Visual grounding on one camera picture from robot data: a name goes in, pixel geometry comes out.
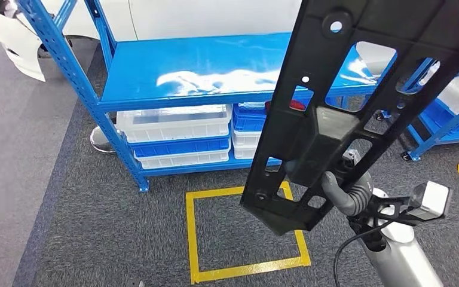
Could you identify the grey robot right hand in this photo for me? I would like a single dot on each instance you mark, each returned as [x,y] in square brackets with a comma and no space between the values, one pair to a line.
[350,200]

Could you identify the black plastic frame part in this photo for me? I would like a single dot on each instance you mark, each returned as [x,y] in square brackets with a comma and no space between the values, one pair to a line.
[324,134]

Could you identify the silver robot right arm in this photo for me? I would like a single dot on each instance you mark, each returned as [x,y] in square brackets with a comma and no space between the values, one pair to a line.
[403,261]

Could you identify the blue metal shelf rack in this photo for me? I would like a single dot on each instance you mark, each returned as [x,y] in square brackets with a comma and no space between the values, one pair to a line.
[154,55]

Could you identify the blue wheeled rack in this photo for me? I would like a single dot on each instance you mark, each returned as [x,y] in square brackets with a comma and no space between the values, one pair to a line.
[431,138]

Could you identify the red object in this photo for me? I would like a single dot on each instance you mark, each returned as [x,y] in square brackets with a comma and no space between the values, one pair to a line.
[297,105]

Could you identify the yellow floor tape square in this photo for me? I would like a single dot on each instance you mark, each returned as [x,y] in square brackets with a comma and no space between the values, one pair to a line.
[193,237]

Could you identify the chrome round base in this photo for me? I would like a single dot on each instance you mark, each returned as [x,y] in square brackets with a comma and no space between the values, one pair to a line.
[101,144]

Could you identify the white car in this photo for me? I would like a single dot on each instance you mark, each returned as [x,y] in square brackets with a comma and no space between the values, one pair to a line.
[23,51]

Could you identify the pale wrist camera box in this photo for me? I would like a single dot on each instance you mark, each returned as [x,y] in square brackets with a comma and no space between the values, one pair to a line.
[431,200]

